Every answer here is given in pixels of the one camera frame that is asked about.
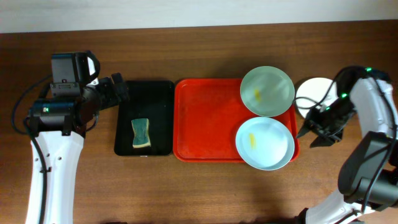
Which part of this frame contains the light blue plate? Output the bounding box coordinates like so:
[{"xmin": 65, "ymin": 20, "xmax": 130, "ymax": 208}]
[{"xmin": 235, "ymin": 117, "xmax": 295, "ymax": 171}]

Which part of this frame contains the red plastic tray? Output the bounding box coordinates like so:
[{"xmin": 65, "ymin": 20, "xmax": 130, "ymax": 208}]
[{"xmin": 172, "ymin": 78, "xmax": 300, "ymax": 164}]

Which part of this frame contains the black plastic tray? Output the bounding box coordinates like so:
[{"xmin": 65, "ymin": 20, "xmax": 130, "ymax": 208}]
[{"xmin": 114, "ymin": 80, "xmax": 175, "ymax": 157}]

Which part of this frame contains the white plate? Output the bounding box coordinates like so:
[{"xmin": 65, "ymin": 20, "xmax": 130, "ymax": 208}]
[{"xmin": 295, "ymin": 77, "xmax": 338, "ymax": 118}]

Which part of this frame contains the mint green plate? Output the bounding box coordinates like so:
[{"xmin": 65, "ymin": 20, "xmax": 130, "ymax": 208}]
[{"xmin": 240, "ymin": 66, "xmax": 295, "ymax": 117}]

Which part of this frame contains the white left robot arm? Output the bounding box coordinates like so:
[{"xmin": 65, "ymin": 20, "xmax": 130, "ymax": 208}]
[{"xmin": 23, "ymin": 73, "xmax": 129, "ymax": 223}]

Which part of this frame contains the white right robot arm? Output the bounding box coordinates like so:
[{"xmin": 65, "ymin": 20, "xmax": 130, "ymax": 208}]
[{"xmin": 295, "ymin": 65, "xmax": 397, "ymax": 223}]

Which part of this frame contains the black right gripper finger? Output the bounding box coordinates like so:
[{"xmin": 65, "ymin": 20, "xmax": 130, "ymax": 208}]
[
  {"xmin": 296, "ymin": 124, "xmax": 311, "ymax": 139},
  {"xmin": 310, "ymin": 136, "xmax": 339, "ymax": 148}
]

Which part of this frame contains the green and yellow sponge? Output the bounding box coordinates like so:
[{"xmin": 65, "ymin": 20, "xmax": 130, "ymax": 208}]
[{"xmin": 131, "ymin": 118, "xmax": 151, "ymax": 149}]

